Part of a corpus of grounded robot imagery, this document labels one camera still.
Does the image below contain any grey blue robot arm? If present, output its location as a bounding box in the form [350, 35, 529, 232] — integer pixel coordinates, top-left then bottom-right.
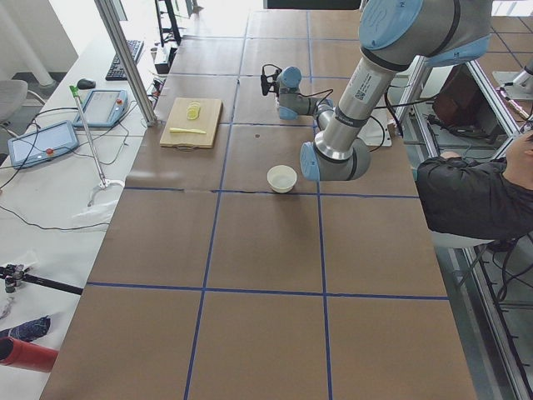
[262, 1, 492, 182]

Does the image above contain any white paper bowl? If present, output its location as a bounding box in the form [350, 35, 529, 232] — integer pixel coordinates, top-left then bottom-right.
[266, 165, 297, 193]

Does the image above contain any wooden cutting board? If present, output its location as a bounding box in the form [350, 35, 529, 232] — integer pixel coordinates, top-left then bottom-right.
[159, 97, 222, 148]

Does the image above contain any front lemon slice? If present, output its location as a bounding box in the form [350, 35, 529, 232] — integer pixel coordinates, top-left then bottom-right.
[187, 112, 199, 121]

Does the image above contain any yellow plastic knife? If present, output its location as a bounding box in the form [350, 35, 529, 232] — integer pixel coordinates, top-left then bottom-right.
[169, 127, 207, 134]

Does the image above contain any green tipped reacher stick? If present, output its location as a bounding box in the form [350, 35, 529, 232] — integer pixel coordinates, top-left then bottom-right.
[69, 85, 125, 207]

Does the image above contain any far teach pendant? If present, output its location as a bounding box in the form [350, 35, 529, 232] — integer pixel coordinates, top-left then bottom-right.
[81, 89, 128, 129]

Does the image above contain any teach pendant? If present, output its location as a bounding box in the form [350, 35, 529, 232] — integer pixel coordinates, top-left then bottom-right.
[7, 121, 79, 169]
[81, 89, 128, 129]

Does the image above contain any person in black jacket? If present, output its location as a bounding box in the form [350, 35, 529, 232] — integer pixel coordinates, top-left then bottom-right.
[416, 131, 532, 240]

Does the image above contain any black keyboard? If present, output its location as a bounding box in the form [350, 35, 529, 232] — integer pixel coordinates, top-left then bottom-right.
[104, 39, 145, 82]

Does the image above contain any black computer mouse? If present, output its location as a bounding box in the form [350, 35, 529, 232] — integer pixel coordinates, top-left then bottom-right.
[77, 78, 97, 90]

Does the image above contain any near teach pendant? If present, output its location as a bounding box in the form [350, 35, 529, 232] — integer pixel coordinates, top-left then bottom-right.
[7, 121, 79, 169]

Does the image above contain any black tripod rod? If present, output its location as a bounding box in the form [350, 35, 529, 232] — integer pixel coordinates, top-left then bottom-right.
[0, 264, 83, 295]

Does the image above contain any blue patterned cloth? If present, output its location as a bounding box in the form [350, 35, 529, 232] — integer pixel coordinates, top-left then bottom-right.
[1, 316, 51, 343]

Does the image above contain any red cylinder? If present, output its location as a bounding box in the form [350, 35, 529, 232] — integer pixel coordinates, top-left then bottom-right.
[1, 337, 58, 373]

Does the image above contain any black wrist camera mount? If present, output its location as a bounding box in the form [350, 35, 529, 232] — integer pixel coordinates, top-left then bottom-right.
[260, 63, 282, 96]

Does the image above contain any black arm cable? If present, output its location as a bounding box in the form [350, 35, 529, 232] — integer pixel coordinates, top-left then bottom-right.
[262, 62, 438, 153]

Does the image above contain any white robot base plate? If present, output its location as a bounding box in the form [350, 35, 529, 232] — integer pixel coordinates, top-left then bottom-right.
[358, 109, 392, 148]

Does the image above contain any aluminium frame post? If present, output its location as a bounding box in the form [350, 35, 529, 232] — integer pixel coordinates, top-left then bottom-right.
[94, 0, 157, 127]

